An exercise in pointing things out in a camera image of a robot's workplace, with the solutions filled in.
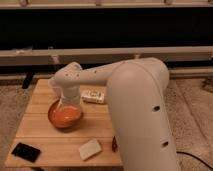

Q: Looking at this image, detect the black cable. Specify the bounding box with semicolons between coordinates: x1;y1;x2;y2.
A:
176;151;213;171

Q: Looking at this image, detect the dark red round object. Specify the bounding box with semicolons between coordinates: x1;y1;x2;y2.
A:
112;136;118;152

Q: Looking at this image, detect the orange ceramic bowl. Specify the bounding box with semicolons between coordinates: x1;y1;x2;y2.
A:
48;100;82;129

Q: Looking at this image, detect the beige sponge block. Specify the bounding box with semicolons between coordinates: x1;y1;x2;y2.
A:
79;139;102;161

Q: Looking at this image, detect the black phone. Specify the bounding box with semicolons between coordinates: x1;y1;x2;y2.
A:
12;142;41;162

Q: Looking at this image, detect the white labelled bottle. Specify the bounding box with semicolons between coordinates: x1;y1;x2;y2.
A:
81;90;105;104

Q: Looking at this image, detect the white plastic cup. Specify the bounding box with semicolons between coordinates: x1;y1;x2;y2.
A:
48;77;56;88

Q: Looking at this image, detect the wooden table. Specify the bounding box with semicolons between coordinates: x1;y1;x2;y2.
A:
5;79;121;168

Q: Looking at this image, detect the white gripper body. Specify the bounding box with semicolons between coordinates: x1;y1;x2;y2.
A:
60;86;81;106

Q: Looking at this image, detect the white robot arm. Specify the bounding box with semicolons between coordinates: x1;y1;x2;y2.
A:
50;58;180;171

